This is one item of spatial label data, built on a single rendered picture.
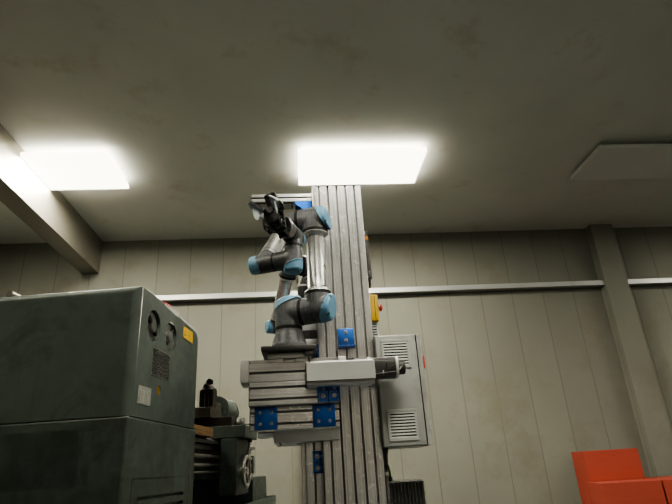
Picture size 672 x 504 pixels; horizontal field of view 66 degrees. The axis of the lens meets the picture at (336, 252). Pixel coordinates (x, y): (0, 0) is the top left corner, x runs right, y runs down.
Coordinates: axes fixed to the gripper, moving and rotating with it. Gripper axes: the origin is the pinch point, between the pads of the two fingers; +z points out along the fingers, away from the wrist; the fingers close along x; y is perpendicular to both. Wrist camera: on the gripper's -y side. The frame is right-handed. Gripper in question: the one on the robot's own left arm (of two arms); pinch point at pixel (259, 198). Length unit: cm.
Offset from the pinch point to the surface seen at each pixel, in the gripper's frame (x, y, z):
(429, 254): -30, -155, -485
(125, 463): 43, 79, 18
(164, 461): 50, 77, -10
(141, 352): 40, 48, 14
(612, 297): -228, -57, -552
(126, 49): 114, -207, -82
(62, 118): 210, -220, -126
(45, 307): 65, 29, 26
